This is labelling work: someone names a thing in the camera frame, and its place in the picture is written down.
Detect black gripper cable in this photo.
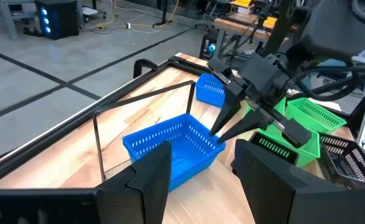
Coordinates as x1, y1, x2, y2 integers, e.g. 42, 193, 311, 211
289, 63, 365, 102

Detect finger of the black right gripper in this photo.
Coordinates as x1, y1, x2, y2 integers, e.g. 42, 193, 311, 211
209, 88, 244, 137
216, 110, 272, 144

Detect black clamp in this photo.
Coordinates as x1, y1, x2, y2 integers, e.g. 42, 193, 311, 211
133, 58, 159, 79

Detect black computer tower blue lights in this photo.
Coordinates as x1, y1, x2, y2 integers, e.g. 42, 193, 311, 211
34, 0, 81, 40

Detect small black computer tower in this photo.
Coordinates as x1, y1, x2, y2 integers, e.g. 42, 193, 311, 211
198, 30, 219, 62

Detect wooden shelf black metal frame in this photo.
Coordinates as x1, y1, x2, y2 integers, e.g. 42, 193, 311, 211
91, 80, 257, 224

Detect wooden workbench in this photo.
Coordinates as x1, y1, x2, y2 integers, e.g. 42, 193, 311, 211
213, 12, 292, 47

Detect green plastic basket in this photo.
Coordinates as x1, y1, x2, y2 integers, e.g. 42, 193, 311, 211
285, 97, 347, 135
246, 96, 321, 168

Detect blue plastic basket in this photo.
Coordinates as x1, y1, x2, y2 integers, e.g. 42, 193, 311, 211
195, 73, 227, 108
122, 113, 226, 193

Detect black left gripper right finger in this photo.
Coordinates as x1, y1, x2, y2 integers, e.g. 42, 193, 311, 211
231, 138, 341, 224

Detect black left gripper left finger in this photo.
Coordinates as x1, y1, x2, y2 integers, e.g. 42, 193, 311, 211
95, 141, 173, 224

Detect black aluminium rig frame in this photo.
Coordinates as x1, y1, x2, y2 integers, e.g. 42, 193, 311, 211
0, 55, 365, 187

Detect grey metal desk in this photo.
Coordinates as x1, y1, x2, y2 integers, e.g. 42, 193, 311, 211
0, 0, 35, 42

